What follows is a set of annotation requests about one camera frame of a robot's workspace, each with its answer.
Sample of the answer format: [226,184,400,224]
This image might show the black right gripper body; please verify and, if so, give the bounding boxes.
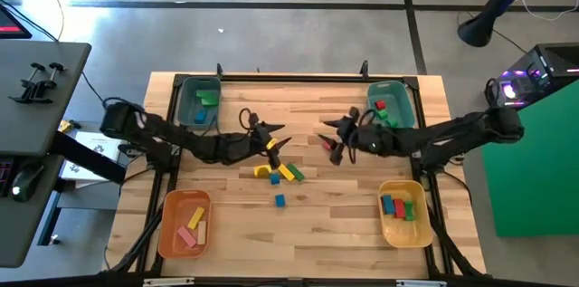
[329,105,389,167]

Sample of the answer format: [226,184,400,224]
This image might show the black keyboard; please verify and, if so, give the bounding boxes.
[0,156,14,198]

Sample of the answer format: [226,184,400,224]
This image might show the dark monitor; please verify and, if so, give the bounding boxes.
[0,2,33,41]

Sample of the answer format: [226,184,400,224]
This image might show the orange plastic bin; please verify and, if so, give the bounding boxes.
[157,188,213,261]

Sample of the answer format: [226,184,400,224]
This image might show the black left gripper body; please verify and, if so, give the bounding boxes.
[234,112,282,169]

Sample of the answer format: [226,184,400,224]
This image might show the grey plastic bin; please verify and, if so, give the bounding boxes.
[176,75,223,131]

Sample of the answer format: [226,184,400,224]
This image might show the green arch block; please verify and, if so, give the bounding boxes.
[195,89,222,108]

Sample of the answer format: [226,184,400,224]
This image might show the teal plastic bin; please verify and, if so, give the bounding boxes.
[365,80,417,130]

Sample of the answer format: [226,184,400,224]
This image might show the white paper sheets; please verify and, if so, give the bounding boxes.
[60,129,124,189]

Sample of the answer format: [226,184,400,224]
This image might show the grey desk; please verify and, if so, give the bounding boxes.
[0,41,93,269]

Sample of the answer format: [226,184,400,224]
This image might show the silver hinge plate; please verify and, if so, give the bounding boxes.
[142,276,196,287]
[394,278,449,287]

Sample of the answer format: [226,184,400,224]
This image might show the black computer mouse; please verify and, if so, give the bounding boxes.
[10,165,45,203]

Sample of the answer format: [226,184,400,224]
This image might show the black support beam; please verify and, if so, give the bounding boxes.
[51,130,128,185]

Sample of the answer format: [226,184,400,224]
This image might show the red rectangular block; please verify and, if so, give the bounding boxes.
[392,197,407,220]

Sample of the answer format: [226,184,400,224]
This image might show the green panel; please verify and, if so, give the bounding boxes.
[480,79,579,239]

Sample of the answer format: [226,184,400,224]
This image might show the black aluminium table frame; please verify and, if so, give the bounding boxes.
[106,61,488,287]

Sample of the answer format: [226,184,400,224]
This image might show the long yellow block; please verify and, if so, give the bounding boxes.
[276,162,297,183]
[186,206,206,231]

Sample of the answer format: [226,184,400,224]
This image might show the black computer case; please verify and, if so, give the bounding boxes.
[485,42,579,110]

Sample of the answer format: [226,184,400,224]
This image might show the black desk clamp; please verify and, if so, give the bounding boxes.
[7,62,47,104]
[27,61,66,100]

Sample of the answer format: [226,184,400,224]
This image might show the yellow plastic bin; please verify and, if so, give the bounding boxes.
[377,179,435,250]

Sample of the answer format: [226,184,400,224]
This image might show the tall black column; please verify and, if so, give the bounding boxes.
[457,0,550,49]

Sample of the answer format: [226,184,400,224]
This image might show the long pink block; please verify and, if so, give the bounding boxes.
[176,225,198,250]

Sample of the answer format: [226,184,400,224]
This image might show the long green block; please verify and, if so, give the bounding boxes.
[285,162,306,183]

